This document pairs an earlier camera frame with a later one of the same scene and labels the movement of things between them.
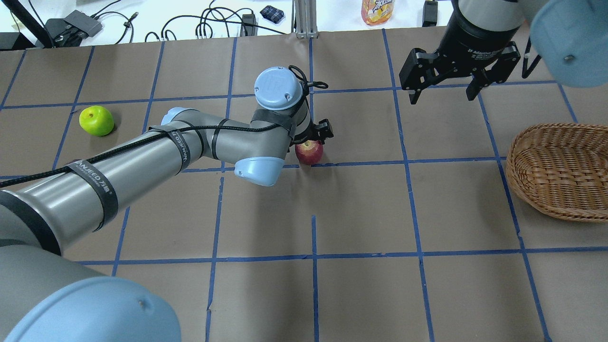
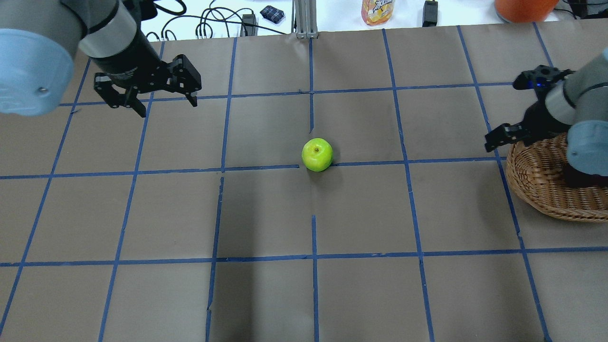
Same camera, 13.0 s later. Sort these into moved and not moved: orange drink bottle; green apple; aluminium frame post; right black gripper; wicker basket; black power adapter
Moved: green apple; right black gripper
Not moved: aluminium frame post; orange drink bottle; wicker basket; black power adapter
